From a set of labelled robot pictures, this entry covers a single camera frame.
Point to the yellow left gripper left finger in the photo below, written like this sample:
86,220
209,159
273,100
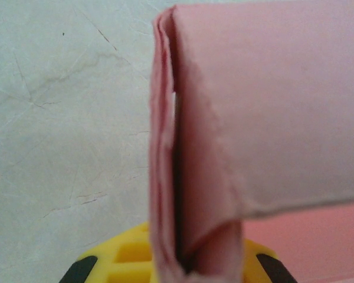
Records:
124,259

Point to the pink paper box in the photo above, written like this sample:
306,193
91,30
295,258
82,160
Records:
253,118

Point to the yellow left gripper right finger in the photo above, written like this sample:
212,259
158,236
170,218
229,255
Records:
259,265

